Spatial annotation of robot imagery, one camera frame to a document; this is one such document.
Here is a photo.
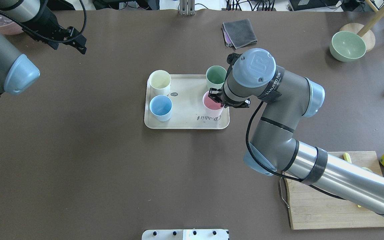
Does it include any blue plastic cup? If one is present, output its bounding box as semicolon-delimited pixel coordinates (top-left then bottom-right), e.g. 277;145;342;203
149;95;173;122

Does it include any cream rectangular tray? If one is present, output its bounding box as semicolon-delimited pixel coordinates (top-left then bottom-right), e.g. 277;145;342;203
144;74;230;130

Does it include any yellow plastic knife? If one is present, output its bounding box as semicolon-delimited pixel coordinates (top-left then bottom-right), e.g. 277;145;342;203
343;152;352;163

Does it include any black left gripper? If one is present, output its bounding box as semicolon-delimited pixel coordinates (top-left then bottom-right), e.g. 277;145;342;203
22;3;87;55

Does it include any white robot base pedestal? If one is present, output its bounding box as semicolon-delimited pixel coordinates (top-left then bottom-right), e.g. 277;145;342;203
141;228;230;240

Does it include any pink bowl with ice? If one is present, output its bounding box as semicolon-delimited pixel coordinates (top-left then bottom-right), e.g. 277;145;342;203
0;15;23;35

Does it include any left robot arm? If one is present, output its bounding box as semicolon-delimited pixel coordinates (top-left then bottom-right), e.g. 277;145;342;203
0;0;86;97

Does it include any cream plastic cup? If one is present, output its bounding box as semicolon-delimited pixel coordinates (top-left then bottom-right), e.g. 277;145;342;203
148;70;172;96

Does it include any pink plastic cup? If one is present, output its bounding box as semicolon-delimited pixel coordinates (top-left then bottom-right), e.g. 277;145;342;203
202;91;224;118

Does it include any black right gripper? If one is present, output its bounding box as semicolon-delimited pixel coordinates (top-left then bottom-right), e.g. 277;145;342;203
208;53;250;108

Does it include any grey folded cloth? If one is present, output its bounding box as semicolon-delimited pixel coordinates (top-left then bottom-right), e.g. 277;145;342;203
222;19;258;49

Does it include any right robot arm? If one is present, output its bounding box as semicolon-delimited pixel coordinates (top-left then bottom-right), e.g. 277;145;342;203
208;48;384;217

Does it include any wooden cutting board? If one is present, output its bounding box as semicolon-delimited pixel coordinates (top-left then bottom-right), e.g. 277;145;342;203
278;151;384;230

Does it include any wooden stand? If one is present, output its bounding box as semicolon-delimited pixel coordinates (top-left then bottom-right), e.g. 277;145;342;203
340;0;384;52

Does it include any green bowl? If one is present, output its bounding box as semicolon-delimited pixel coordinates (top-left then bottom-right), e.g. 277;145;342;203
329;31;367;62

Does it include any green plastic cup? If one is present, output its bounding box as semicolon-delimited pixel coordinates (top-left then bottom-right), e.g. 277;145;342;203
206;66;227;90

